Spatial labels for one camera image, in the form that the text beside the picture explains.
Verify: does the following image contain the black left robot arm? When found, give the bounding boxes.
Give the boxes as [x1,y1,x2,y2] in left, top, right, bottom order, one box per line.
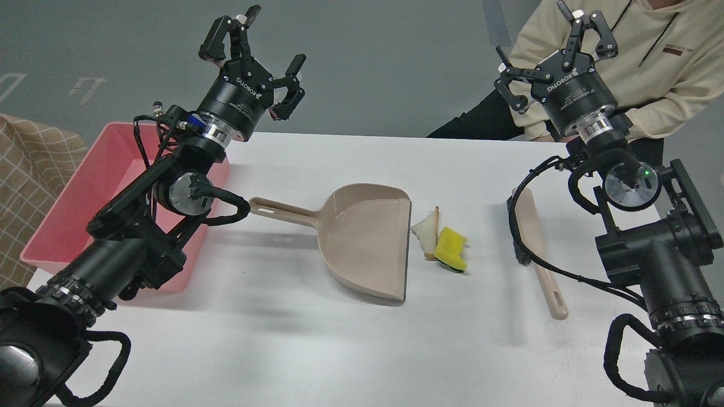
[2,5,306,406]

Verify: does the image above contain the triangular bread slice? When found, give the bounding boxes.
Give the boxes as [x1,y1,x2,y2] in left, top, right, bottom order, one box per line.
[411,206,439,261]

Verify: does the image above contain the beige hand brush black bristles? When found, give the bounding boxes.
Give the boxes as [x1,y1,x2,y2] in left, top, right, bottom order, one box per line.
[515,188,569,321]

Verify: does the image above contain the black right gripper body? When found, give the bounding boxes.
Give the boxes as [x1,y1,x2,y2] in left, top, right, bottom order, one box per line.
[532,50,618,137]

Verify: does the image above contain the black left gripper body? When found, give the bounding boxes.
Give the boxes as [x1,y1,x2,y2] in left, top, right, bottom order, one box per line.
[196,58,274,142]

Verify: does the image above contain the beige checkered cloth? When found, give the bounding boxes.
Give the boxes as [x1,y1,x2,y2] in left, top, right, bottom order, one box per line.
[1,114,88,289]

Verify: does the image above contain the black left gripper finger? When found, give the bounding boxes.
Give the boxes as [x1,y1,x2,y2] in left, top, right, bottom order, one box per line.
[269,54,306,121]
[199,5,261,66]

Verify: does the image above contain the beige plastic dustpan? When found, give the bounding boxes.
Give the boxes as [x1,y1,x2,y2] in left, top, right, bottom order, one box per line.
[250,183,412,302]

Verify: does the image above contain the person in cream hoodie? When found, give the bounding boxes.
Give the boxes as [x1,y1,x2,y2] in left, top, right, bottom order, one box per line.
[427,1,723,165]

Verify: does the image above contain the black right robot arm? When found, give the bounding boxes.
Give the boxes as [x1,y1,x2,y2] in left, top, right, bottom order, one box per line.
[495,1,723,406]

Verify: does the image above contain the pink plastic bin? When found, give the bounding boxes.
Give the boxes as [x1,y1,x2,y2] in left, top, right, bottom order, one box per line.
[20,123,230,293]

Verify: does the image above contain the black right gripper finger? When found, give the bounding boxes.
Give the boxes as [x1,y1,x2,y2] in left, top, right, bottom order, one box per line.
[494,46,553,114]
[557,0,619,71]

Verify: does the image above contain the yellow green sponge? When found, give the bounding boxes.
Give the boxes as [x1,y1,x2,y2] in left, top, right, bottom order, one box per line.
[433,227,468,273]

